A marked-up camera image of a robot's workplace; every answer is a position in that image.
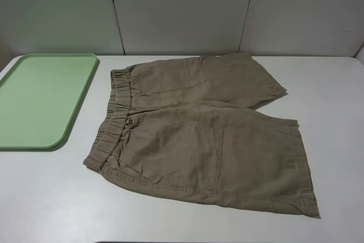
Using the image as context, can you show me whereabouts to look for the green plastic tray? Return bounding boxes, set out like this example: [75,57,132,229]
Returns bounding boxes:
[1,53,98,150]

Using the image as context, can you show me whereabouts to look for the khaki shorts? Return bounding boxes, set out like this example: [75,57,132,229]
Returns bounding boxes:
[84,53,320,218]

